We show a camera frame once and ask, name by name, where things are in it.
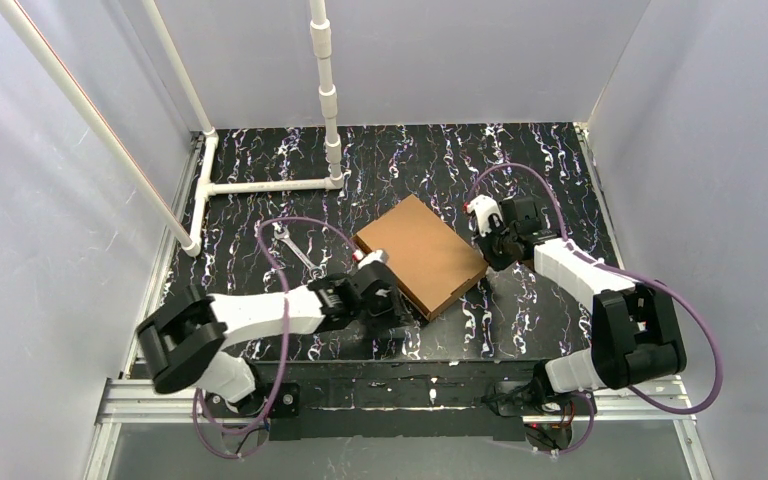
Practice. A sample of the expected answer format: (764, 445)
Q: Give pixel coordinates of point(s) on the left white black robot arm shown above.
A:
(184, 341)

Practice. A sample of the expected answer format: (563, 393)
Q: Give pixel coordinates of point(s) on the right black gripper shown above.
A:
(496, 244)

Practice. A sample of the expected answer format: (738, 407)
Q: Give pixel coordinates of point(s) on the aluminium rail base frame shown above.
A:
(399, 404)

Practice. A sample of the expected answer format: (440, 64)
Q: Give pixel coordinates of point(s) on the silver wrench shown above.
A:
(281, 234)

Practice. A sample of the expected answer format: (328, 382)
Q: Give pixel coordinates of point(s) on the brown cardboard box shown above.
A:
(434, 266)

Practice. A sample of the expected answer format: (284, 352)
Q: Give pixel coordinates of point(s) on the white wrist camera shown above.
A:
(487, 215)
(379, 255)

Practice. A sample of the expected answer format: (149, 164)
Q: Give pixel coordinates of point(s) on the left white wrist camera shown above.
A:
(379, 255)

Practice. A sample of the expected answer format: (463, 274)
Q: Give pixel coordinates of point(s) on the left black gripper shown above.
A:
(393, 307)

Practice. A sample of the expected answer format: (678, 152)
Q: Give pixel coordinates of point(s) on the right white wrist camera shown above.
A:
(487, 215)

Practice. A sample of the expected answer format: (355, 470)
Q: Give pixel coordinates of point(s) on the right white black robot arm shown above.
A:
(635, 335)

